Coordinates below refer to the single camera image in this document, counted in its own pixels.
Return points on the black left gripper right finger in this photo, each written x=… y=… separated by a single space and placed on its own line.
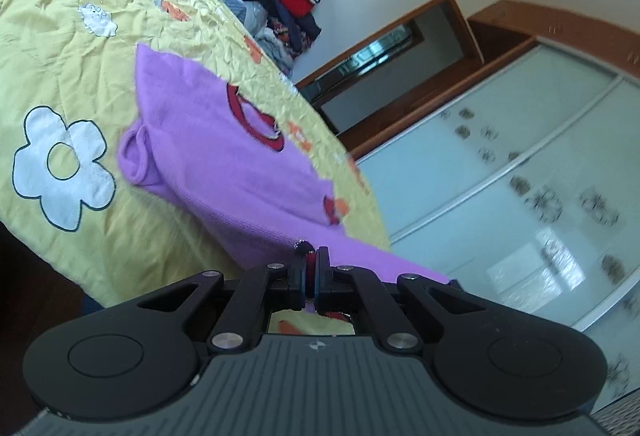
x=494 y=359

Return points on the purple knit sweater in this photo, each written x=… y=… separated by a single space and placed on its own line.
x=201 y=145

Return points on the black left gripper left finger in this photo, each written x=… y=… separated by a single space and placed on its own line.
x=134 y=358

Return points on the wooden door frame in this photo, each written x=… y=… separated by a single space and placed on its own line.
x=406 y=70

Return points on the frosted glass sliding wardrobe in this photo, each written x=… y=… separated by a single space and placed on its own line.
x=526 y=191

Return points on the yellow floral bedspread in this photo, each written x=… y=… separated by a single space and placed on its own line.
x=68 y=95

